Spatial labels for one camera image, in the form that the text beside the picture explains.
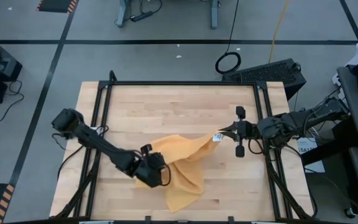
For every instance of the orange waffle towel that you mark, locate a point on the orange waffle towel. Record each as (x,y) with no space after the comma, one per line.
(185,155)

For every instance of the black metal table frame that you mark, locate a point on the black metal table frame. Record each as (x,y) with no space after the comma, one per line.
(182,83)

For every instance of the black caster wheel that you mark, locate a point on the black caster wheel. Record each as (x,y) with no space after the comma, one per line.
(350,212)

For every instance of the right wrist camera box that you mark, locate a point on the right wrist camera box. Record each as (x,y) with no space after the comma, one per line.
(250,130)

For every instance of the grey desk leg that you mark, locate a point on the grey desk leg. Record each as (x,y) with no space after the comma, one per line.
(214,15)
(123,12)

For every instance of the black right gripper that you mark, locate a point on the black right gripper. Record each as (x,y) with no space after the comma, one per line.
(240,146)

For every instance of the black computer tower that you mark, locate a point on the black computer tower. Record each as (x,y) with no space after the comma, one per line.
(269,73)

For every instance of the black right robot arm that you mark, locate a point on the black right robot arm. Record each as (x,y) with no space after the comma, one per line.
(306,119)

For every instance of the black power strip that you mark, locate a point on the black power strip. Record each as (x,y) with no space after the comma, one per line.
(141,16)

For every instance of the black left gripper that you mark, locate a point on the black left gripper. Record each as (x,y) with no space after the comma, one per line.
(146,175)

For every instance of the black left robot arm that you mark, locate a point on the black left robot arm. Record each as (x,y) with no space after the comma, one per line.
(89,137)

